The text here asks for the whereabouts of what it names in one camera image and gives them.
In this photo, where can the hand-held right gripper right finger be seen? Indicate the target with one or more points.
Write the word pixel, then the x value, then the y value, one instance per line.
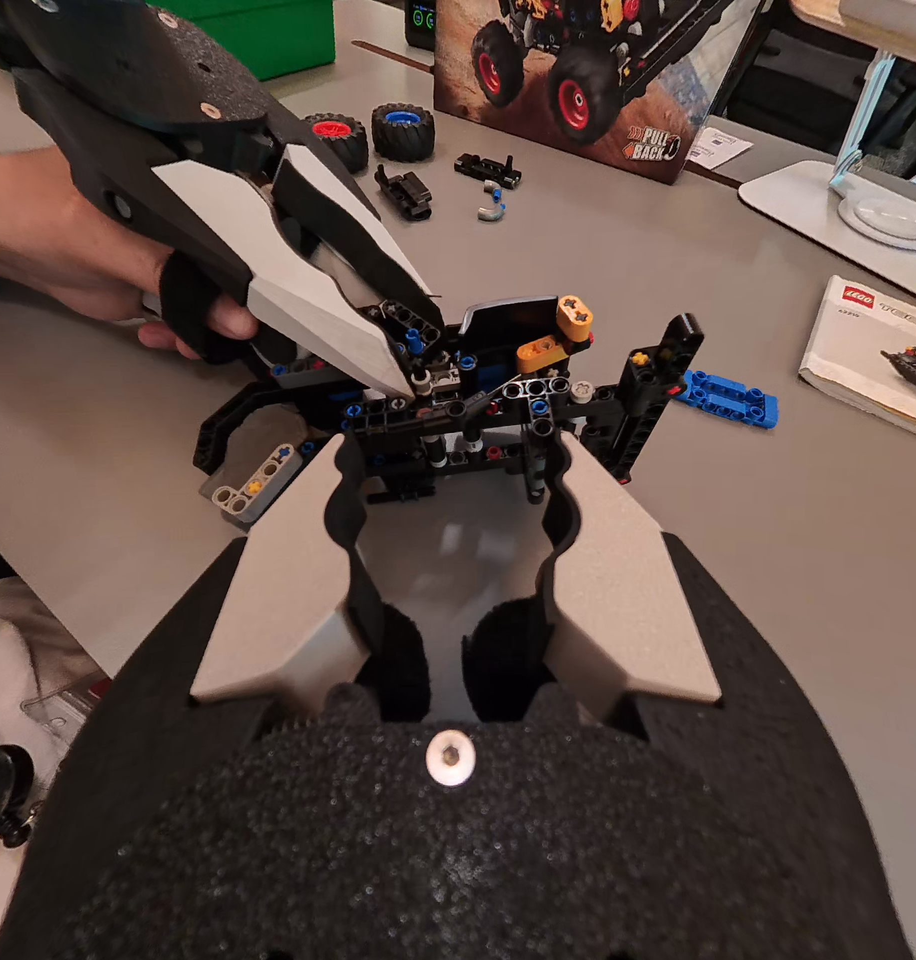
pixel 623 600

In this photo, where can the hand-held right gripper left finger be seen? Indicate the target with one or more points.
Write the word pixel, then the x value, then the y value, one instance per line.
pixel 278 600

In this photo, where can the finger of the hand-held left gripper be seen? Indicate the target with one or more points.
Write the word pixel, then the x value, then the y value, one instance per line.
pixel 293 292
pixel 319 169

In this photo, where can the black lego vehicle model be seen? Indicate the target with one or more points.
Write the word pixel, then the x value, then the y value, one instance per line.
pixel 533 390

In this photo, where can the lego wheel with red hub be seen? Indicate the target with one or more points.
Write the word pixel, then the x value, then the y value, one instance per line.
pixel 338 135

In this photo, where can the chunky black lego piece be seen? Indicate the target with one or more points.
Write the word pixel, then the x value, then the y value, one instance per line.
pixel 405 193

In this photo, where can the lego wheel with blue hub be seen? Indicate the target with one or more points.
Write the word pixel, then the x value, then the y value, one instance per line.
pixel 401 131

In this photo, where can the long black lego piece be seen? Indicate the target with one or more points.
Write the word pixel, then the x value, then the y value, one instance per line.
pixel 488 169

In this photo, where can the grey curved lego piece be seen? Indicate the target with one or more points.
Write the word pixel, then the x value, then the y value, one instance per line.
pixel 491 214

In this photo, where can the lego set box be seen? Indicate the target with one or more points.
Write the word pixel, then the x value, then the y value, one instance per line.
pixel 518 112

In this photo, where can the blue lego panel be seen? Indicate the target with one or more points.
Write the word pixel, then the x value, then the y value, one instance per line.
pixel 728 397

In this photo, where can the lego instruction booklet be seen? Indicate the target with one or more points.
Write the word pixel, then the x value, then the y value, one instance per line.
pixel 863 352

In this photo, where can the person's left hand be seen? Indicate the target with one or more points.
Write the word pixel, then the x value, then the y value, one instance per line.
pixel 45 232

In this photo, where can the green plastic bin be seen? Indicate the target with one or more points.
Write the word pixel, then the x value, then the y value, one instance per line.
pixel 278 37

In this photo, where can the black device with green screen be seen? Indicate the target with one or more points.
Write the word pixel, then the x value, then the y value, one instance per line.
pixel 420 30

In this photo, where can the clear plastic bag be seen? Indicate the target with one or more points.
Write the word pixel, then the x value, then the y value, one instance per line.
pixel 60 720

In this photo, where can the white paper slip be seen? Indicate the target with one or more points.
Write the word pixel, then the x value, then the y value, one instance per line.
pixel 717 146

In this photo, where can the white lamp stand base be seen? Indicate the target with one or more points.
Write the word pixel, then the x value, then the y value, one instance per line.
pixel 795 202

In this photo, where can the black chair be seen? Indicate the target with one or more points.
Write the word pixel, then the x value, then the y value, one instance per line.
pixel 788 82

